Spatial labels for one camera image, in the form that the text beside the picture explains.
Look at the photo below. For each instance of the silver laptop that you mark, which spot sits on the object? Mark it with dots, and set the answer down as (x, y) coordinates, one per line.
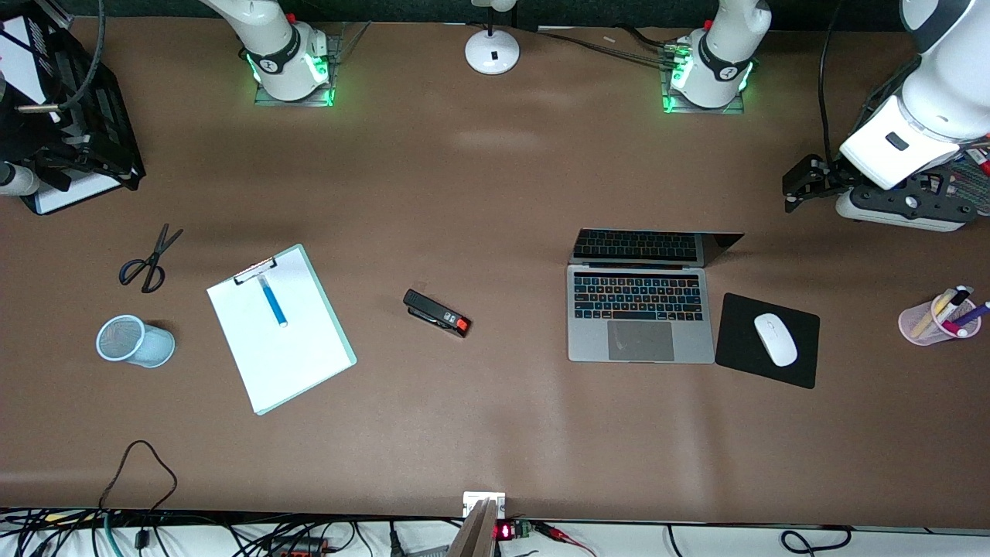
(638, 317)

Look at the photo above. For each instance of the white round lamp base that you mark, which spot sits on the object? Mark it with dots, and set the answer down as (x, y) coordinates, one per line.
(492, 52)

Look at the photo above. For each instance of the black stapler with red end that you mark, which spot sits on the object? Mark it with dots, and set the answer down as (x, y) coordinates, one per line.
(433, 311)

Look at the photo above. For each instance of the white paper sheet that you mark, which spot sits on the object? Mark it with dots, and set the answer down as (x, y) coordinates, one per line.
(286, 356)

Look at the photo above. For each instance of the white computer mouse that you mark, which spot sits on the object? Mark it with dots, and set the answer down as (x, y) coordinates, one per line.
(776, 339)

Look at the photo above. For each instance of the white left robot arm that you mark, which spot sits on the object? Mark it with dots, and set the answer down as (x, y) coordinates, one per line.
(943, 77)

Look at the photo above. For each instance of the black stacked document tray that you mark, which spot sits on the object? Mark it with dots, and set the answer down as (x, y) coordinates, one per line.
(108, 124)

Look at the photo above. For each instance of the white label plate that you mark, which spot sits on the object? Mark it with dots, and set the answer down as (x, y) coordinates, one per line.
(483, 499)

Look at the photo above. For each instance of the small board with red display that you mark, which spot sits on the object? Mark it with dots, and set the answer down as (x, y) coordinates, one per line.
(512, 531)

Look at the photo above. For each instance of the yellow marker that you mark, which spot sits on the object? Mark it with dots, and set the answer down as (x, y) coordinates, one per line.
(928, 317)

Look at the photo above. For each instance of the pink translucent pen cup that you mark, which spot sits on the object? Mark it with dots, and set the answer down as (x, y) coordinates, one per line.
(920, 325)

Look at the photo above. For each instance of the black mouse pad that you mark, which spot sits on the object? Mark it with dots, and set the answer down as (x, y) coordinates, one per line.
(735, 340)

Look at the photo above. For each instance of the white marker with black cap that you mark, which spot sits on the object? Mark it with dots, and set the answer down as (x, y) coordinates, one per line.
(953, 300)

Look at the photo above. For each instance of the light blue mesh pen cup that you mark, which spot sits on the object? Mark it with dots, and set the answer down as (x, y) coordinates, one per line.
(143, 344)

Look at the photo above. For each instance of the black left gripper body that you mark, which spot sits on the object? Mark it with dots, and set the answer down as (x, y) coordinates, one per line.
(828, 175)

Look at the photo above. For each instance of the black scissors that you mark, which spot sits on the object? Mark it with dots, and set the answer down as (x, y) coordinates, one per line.
(151, 263)

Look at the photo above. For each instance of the blue marker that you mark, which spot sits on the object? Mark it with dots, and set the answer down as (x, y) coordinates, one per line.
(273, 302)

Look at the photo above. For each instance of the purple marker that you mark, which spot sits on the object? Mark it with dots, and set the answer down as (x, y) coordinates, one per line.
(976, 313)

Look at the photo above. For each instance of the mint green clipboard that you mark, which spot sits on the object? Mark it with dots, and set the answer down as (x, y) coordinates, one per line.
(346, 352)

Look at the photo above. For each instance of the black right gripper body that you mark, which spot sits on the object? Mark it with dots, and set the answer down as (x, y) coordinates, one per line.
(17, 138)

